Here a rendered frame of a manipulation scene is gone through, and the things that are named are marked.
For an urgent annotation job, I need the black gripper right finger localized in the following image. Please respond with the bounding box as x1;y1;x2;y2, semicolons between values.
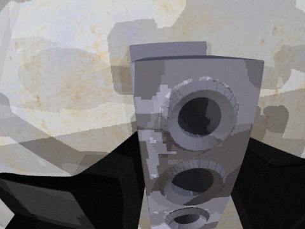
231;137;305;229

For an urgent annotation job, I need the grey plate with holes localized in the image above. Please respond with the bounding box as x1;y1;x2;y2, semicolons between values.
130;55;264;229

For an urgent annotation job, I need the dark grey base with two pins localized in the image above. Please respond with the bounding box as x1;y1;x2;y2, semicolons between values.
130;41;207;61

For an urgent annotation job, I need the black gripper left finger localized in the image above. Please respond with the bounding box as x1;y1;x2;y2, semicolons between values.
0;131;145;229

